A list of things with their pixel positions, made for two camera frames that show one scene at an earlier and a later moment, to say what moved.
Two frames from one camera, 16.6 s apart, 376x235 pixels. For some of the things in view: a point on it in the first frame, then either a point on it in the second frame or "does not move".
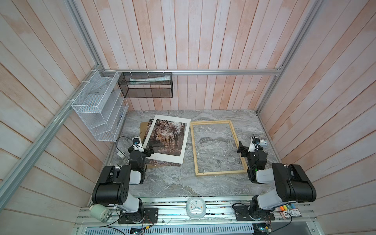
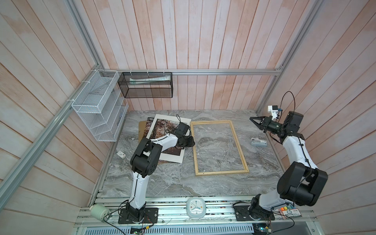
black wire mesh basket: x=146 y=84 does not move
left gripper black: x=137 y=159 → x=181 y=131
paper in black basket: x=142 y=81 does not move
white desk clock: x=196 y=207 does not move
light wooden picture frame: x=194 y=150 does not move
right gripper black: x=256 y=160 → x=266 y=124
